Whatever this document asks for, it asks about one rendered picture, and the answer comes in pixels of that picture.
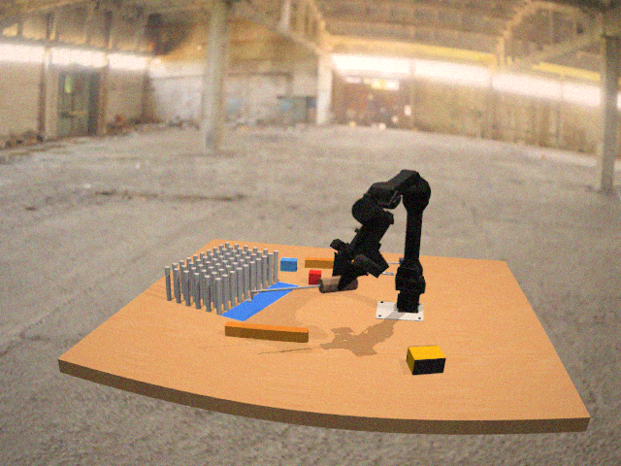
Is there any orange-brown long flat bar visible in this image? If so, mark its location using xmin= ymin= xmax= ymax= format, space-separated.
xmin=225 ymin=321 xmax=309 ymax=343
xmin=305 ymin=257 xmax=334 ymax=269

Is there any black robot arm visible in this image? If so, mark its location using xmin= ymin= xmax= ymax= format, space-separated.
xmin=352 ymin=169 xmax=431 ymax=314

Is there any small blue block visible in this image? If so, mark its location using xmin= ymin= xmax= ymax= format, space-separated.
xmin=279 ymin=257 xmax=297 ymax=272

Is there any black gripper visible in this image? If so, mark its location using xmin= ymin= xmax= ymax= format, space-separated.
xmin=330 ymin=226 xmax=382 ymax=290

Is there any small red cube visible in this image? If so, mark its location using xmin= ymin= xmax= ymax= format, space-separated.
xmin=309 ymin=270 xmax=321 ymax=285

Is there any blue flat strip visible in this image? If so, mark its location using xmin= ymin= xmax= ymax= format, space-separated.
xmin=221 ymin=282 xmax=299 ymax=321

